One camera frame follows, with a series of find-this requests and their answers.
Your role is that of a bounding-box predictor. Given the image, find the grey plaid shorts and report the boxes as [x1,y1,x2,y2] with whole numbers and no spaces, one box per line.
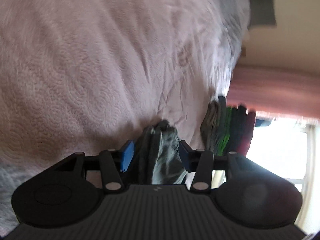
[136,120,187,185]

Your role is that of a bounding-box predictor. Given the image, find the grey folded clothes stack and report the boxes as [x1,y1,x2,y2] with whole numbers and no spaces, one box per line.
[200,95,227,155]

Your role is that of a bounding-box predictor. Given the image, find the green folded garment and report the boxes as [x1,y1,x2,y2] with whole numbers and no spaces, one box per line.
[217,106,232,156]

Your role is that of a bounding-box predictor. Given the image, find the red folded sweater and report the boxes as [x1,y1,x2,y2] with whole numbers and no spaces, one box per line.
[237,109,256,157]

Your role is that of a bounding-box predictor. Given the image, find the black folded garment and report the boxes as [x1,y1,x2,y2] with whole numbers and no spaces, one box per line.
[227,105,247,152]

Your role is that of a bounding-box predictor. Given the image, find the pink curtain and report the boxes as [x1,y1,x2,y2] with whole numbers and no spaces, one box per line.
[227,64,319,119]

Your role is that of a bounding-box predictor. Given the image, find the white window frame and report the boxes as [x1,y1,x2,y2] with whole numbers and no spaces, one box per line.
[296,126,319,234]

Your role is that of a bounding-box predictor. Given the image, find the wall power socket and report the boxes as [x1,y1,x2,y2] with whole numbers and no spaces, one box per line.
[240,46,246,57]

